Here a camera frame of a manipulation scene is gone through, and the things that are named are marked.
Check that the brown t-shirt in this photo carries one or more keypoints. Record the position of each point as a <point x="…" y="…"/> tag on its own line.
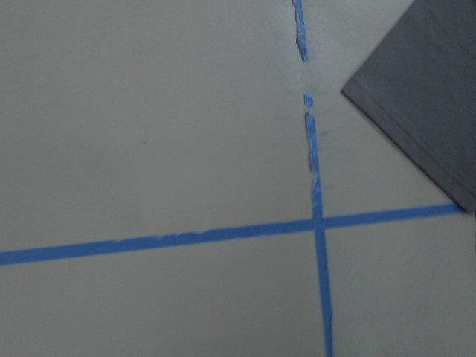
<point x="418" y="88"/>

